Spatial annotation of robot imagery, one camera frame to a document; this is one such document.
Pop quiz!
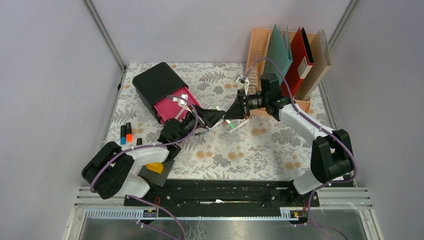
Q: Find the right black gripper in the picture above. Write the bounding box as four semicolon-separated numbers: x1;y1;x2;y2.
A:
223;89;268;120

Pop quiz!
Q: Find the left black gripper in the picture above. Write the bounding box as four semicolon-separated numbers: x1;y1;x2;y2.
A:
176;103;225;144

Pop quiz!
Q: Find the pink capped white marker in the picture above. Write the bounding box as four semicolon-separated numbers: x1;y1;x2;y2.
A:
229;119;250;133

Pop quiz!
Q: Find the black pink drawer box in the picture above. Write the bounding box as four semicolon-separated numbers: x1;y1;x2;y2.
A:
132;62;201;124

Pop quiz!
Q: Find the teal folder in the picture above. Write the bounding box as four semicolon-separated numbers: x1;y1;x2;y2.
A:
263;24;293;85

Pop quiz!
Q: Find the red folder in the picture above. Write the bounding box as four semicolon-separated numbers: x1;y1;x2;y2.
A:
280;27;314;97

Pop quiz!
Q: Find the beige folder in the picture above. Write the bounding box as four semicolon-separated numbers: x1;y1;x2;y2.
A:
295;29;332;101

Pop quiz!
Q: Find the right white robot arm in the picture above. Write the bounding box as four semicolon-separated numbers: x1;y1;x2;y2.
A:
224;73;354;206

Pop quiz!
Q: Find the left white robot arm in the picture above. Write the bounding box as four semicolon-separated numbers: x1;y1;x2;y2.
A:
81;105;225;206

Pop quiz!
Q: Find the floral table mat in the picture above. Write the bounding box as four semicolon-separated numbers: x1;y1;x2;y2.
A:
106;62;312;181

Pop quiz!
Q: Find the yellow toy block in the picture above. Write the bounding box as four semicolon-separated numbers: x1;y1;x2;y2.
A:
145;162;164;174

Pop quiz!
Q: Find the peach plastic file organizer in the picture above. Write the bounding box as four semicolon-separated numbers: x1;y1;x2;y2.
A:
246;27;317;117

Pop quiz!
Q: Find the orange highlighter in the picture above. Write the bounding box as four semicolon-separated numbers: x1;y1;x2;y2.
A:
125;122;133;143

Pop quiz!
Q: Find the blue highlighter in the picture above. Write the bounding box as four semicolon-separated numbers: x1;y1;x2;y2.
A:
120;125;127;145

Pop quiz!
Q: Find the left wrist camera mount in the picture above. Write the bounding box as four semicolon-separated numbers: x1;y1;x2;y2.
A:
178;94;191;112

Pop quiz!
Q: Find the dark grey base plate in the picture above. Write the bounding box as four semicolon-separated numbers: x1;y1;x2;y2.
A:
138;160;175;187

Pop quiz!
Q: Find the black mounting rail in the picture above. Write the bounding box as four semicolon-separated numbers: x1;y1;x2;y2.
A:
142;179;320;218

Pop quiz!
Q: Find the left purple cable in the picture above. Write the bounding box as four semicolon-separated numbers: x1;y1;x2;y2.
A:
89;95;200;240

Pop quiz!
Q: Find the purple cable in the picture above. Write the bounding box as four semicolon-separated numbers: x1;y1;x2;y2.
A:
243;56;359;240
89;95;200;240

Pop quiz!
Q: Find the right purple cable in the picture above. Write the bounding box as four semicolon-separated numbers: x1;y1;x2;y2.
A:
243;56;359;240

